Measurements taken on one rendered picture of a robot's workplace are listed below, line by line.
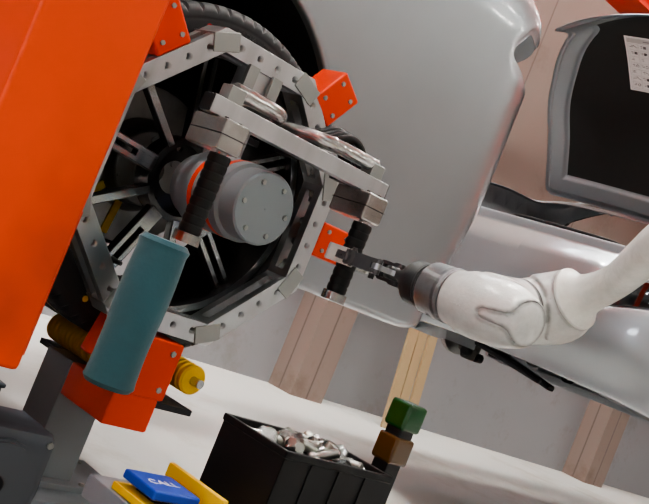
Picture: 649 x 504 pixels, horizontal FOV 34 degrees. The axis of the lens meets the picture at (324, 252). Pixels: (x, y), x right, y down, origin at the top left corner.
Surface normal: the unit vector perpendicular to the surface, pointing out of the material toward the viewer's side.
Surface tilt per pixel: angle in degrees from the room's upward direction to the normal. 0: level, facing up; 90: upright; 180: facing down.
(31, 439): 67
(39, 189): 90
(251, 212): 90
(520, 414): 90
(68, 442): 90
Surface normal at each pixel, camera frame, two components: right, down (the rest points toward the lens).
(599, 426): -0.70, -0.30
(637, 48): -0.69, 0.61
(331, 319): 0.61, 0.22
